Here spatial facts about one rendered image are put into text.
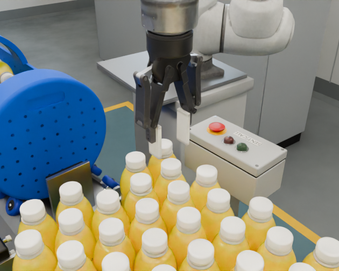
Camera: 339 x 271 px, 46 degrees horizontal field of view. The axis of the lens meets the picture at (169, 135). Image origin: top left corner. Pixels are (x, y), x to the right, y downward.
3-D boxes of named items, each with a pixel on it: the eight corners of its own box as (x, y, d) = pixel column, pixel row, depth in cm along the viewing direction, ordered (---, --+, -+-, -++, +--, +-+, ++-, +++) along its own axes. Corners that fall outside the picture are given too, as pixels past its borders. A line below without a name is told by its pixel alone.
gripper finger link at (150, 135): (155, 117, 68) (141, 123, 66) (156, 141, 71) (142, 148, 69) (150, 114, 69) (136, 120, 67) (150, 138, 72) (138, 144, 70)
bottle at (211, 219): (228, 291, 75) (237, 219, 66) (191, 284, 77) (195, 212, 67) (231, 262, 81) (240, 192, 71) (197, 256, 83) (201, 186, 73)
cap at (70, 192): (59, 191, 72) (58, 183, 71) (81, 187, 73) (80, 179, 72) (61, 205, 69) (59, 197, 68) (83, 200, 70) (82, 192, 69)
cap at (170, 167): (157, 169, 78) (157, 161, 77) (174, 163, 79) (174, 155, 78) (167, 179, 75) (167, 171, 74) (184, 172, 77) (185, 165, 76)
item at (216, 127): (216, 123, 89) (216, 119, 89) (228, 130, 87) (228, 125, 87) (205, 129, 87) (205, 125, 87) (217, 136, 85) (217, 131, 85)
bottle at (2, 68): (-34, 68, 119) (-10, 88, 107) (-26, 46, 118) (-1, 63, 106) (-11, 75, 124) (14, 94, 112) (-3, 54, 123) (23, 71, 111)
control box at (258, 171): (212, 149, 99) (215, 113, 93) (280, 188, 86) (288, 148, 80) (183, 165, 93) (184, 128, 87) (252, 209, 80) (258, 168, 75)
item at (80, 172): (90, 200, 93) (84, 156, 87) (95, 205, 92) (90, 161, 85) (51, 220, 88) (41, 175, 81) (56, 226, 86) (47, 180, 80)
